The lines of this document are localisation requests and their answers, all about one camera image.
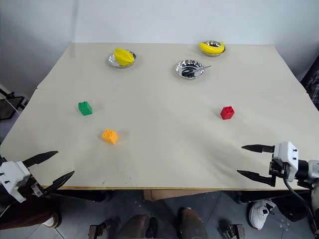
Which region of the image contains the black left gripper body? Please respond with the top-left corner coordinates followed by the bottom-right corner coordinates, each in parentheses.
top-left (17, 174), bottom-right (45, 199)

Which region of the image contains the white sneaker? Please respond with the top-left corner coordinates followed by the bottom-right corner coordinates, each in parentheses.
top-left (248, 199), bottom-right (278, 231)

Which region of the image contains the orange-yellow toy block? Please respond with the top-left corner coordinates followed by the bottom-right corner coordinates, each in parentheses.
top-left (101, 128), bottom-right (119, 145)

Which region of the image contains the steel bowl with spoon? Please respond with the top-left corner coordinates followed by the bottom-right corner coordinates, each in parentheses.
top-left (174, 59), bottom-right (206, 81)

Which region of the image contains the brown cardboard box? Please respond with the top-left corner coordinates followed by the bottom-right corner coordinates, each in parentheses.
top-left (144, 189), bottom-right (213, 202)

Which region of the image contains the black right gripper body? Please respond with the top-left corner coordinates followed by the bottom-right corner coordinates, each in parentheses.
top-left (269, 157), bottom-right (290, 188)

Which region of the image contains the brown trouser leg with shoe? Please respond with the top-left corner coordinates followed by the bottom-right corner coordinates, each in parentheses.
top-left (0, 195), bottom-right (62, 230)

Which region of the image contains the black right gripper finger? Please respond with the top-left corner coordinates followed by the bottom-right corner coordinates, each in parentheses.
top-left (236, 170), bottom-right (275, 187)
top-left (241, 144), bottom-right (275, 154)

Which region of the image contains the yellow toy starfruit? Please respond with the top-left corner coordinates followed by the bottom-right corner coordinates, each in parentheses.
top-left (114, 48), bottom-right (136, 67)

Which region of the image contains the yellow toy banana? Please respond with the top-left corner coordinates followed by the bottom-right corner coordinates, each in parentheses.
top-left (199, 41), bottom-right (226, 54)

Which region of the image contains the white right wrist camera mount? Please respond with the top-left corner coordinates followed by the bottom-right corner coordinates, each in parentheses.
top-left (273, 141), bottom-right (300, 182)

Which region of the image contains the steel bowl holding banana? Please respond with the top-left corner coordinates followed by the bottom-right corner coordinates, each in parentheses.
top-left (201, 40), bottom-right (227, 58)

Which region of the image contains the dark rounded brown shape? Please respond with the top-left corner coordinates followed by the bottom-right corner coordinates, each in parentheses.
top-left (177, 207), bottom-right (209, 239)
top-left (116, 214), bottom-right (158, 239)

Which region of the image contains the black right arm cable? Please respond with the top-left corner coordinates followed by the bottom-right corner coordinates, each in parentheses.
top-left (284, 177), bottom-right (318, 235)

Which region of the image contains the person in plaid shirt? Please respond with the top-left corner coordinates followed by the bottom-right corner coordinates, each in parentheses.
top-left (300, 53), bottom-right (319, 112)

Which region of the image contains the steel bowl holding starfruit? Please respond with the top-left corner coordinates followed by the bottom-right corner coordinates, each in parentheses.
top-left (107, 50), bottom-right (137, 68)

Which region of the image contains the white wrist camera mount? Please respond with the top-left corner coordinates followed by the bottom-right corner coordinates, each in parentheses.
top-left (0, 161), bottom-right (32, 203)
top-left (273, 141), bottom-right (300, 182)

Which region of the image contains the red toy block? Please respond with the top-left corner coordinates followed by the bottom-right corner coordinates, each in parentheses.
top-left (220, 106), bottom-right (235, 120)

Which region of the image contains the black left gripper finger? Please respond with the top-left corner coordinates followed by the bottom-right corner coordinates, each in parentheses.
top-left (22, 150), bottom-right (59, 170)
top-left (40, 170), bottom-right (75, 198)

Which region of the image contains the black metal stand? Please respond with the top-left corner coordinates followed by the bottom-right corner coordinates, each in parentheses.
top-left (0, 84), bottom-right (28, 121)

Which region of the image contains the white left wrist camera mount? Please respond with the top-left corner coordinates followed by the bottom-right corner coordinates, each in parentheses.
top-left (0, 161), bottom-right (32, 203)

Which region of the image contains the green toy block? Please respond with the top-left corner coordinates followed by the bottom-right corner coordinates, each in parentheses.
top-left (77, 101), bottom-right (94, 117)

